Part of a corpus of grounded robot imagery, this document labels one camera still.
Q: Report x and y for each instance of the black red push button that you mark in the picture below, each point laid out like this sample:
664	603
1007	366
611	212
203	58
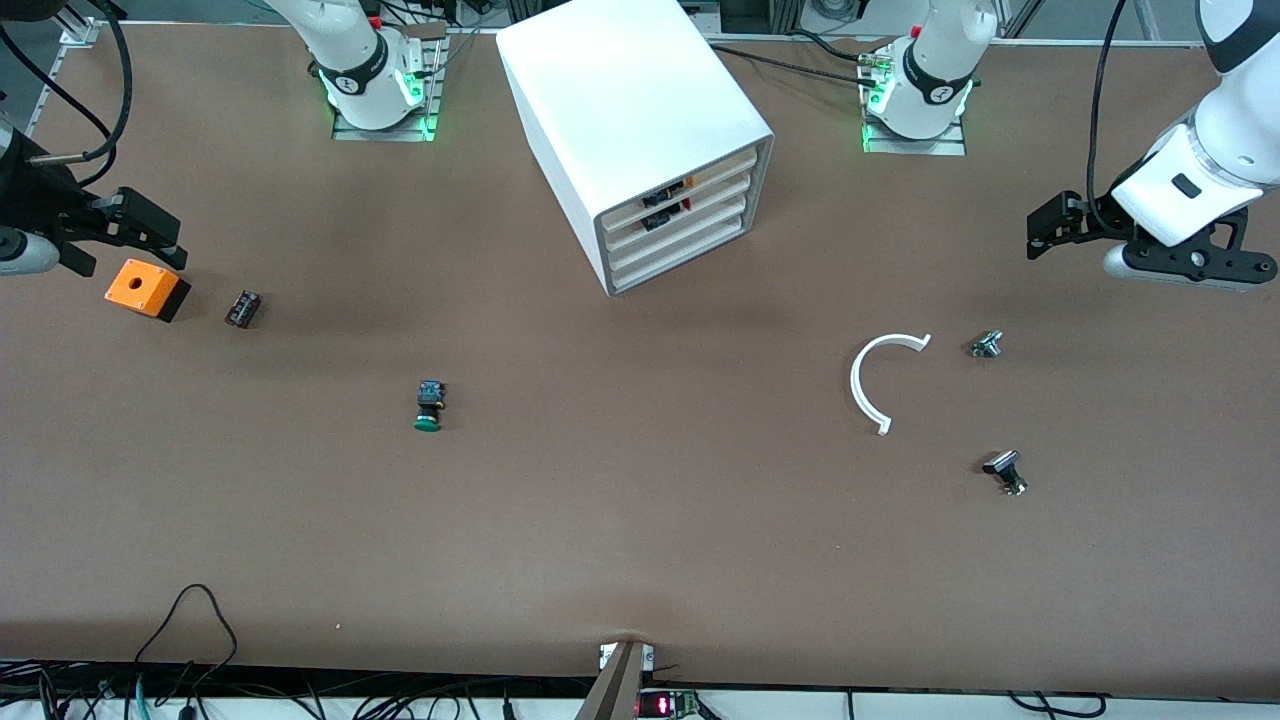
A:
662	216

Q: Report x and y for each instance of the small metal bolt lower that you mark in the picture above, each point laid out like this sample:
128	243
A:
1005	470

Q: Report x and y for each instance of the small black contact block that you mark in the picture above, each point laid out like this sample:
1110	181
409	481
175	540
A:
242	308

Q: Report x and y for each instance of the black orange push button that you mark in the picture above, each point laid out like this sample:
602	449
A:
662	192

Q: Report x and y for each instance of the white curved plastic arc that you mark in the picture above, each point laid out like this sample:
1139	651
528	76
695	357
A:
856	385

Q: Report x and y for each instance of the orange box with hole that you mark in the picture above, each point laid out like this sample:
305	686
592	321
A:
142	285

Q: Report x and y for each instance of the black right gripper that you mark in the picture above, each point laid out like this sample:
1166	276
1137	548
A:
38	203

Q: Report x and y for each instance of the aluminium corner bracket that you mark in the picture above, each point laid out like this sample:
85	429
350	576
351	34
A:
80	32

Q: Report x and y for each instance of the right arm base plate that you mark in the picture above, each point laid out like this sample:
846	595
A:
435	80

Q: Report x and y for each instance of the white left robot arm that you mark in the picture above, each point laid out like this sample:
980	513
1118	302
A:
1230	130

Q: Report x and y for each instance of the red digit display module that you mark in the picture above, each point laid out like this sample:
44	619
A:
660	705

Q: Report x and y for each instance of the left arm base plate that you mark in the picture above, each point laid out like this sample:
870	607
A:
915	145

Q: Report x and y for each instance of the green push button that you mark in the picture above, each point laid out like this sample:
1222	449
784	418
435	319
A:
430	405

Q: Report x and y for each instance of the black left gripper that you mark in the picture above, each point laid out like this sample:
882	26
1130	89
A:
1092	222

